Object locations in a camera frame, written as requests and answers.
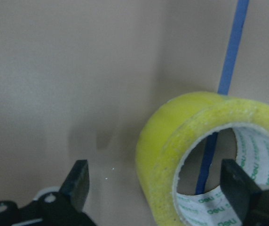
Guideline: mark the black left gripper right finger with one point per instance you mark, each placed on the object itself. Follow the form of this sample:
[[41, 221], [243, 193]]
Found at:
[[242, 193]]

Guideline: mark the yellow tape roll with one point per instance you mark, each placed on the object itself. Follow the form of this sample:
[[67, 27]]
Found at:
[[170, 135]]

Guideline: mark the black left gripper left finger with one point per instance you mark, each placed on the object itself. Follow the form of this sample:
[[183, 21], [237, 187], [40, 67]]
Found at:
[[75, 187]]

